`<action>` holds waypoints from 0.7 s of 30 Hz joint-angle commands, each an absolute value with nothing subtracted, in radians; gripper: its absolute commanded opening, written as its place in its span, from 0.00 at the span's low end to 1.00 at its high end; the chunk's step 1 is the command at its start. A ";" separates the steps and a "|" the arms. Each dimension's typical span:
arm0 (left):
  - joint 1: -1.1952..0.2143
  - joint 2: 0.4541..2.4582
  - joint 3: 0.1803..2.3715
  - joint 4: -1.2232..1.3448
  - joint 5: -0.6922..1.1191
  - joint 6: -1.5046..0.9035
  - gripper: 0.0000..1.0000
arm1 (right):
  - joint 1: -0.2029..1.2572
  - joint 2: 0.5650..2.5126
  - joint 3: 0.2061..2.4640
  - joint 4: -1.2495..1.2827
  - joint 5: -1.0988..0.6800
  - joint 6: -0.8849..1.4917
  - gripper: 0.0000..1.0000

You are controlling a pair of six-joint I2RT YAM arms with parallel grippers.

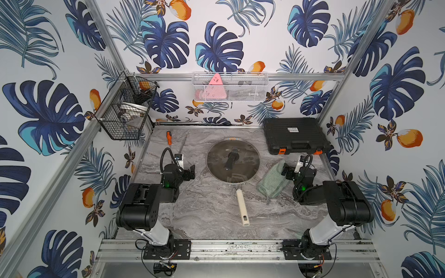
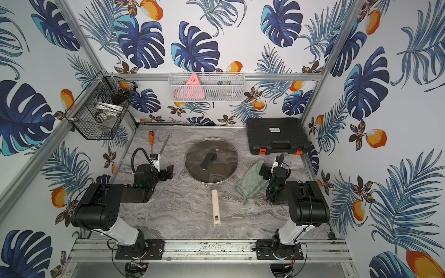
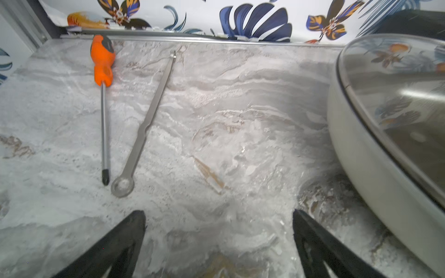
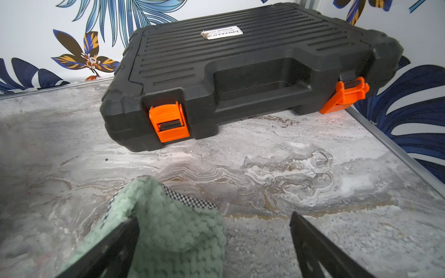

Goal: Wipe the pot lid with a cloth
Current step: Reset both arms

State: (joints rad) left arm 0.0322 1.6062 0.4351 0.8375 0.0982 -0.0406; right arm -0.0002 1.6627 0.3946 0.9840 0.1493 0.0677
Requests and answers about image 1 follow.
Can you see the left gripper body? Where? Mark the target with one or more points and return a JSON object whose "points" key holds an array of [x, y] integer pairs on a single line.
{"points": [[188, 172]]}

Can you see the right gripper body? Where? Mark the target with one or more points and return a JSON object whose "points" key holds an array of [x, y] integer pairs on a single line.
{"points": [[291, 174]]}

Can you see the green fluffy cloth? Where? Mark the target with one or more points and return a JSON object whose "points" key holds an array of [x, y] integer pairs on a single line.
{"points": [[273, 183]]}

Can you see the glass pot lid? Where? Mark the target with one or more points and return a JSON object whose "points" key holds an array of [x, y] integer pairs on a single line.
{"points": [[233, 161]]}

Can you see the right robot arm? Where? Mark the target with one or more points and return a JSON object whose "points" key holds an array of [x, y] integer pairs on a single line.
{"points": [[347, 208]]}

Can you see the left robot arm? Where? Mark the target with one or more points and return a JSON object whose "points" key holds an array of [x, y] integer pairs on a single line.
{"points": [[139, 209]]}

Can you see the black tool case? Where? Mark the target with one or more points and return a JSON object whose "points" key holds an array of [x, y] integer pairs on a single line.
{"points": [[294, 135]]}

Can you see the pink triangular object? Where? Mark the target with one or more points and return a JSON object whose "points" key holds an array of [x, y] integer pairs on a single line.
{"points": [[215, 90]]}

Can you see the white mesh shelf basket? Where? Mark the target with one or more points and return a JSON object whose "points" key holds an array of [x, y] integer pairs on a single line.
{"points": [[240, 87]]}

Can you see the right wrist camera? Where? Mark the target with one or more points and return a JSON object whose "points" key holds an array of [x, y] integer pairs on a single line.
{"points": [[300, 164]]}

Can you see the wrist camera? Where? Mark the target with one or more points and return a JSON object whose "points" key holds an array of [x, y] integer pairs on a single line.
{"points": [[179, 159], [300, 164]]}

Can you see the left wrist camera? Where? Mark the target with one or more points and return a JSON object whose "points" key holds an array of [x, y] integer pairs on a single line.
{"points": [[179, 159]]}

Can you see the orange handled screwdriver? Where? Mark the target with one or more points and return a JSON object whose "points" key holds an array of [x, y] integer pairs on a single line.
{"points": [[169, 137]]}

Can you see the frying pan with cream handle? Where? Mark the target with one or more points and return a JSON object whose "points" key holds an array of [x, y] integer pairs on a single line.
{"points": [[237, 186]]}

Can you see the black wire basket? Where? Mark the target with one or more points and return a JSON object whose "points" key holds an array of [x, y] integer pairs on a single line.
{"points": [[127, 106]]}

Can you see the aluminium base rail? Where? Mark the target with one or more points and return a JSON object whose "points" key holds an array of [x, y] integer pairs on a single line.
{"points": [[250, 251]]}

